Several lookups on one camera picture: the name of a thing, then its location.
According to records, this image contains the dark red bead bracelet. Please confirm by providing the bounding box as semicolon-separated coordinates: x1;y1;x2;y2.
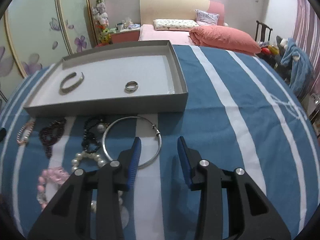
39;119;67;158

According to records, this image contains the floral sliding wardrobe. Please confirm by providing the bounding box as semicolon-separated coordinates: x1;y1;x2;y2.
0;0;95;105

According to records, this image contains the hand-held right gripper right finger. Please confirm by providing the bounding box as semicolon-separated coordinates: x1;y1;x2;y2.
177;136;292;240

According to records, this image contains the black bead necklace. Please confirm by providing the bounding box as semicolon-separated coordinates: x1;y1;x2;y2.
81;118;110;155

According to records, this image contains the white pearl necklace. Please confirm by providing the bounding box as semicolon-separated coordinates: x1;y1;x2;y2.
90;190;130;233

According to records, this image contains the grey cardboard box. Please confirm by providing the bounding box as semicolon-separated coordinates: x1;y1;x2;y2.
23;40;188;117

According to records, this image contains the artificial flower bouquet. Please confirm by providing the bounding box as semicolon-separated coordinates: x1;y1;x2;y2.
91;0;112;47

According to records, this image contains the purple patterned pillow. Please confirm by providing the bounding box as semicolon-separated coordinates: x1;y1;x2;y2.
195;9;220;26

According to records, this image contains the pink pillow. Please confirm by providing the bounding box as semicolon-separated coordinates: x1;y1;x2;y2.
189;25;262;54

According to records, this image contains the blue white striped blanket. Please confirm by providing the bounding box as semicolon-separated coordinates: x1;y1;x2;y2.
0;44;320;240

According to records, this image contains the pink bed sheet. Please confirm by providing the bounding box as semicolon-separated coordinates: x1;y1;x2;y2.
138;24;198;46

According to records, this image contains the pile of colourful bags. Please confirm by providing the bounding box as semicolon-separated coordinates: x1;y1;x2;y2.
260;42;280;58

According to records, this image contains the blue fleece garment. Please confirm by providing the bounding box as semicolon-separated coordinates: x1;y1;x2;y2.
280;37;314;98

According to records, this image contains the silver cuff bracelet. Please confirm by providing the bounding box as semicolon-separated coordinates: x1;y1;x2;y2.
59;72;85;95

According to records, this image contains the white pearl bracelet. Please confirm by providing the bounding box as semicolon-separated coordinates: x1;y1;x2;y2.
71;152;108;173

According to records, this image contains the white patterned pillow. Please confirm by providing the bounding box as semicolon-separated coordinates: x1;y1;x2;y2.
153;19;199;32

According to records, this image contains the dark wooden chair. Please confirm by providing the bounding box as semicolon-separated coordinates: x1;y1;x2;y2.
255;20;273;43

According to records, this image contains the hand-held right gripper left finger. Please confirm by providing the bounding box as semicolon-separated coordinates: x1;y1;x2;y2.
27;137;142;240

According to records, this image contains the pink nightstand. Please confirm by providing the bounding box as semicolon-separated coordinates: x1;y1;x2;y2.
109;27;140;44

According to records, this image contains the cream pink bed headboard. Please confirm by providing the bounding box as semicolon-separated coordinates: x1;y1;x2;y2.
139;0;225;28

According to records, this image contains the rose gold bracelet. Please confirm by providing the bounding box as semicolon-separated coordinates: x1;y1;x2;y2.
16;121;35;145

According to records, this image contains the silver ring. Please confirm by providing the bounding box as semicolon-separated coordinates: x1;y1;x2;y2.
125;81;139;94

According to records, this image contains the pink striped curtain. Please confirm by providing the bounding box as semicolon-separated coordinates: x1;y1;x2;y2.
292;0;320;80

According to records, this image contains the thin silver bangle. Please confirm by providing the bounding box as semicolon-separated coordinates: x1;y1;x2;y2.
101;117;162;169

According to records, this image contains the pink bead bracelet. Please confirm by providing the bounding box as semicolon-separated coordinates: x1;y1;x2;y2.
37;166;70;209

